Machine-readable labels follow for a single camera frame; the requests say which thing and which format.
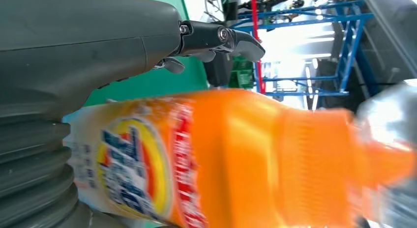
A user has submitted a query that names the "white desk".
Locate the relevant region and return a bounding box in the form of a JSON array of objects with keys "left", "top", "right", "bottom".
[{"left": 180, "top": 0, "right": 229, "bottom": 22}]

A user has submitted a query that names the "black carrying case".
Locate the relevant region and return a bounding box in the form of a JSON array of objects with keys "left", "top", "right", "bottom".
[{"left": 203, "top": 52, "right": 234, "bottom": 88}]

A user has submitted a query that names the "green plastic crate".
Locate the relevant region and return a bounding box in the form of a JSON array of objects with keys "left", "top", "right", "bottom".
[{"left": 228, "top": 56, "right": 255, "bottom": 89}]

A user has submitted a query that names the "blue metal shelving rack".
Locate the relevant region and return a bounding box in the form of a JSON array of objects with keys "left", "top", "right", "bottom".
[{"left": 220, "top": 0, "right": 380, "bottom": 99}]

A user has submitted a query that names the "red metal post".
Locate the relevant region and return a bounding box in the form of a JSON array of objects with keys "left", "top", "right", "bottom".
[{"left": 249, "top": 0, "right": 266, "bottom": 94}]

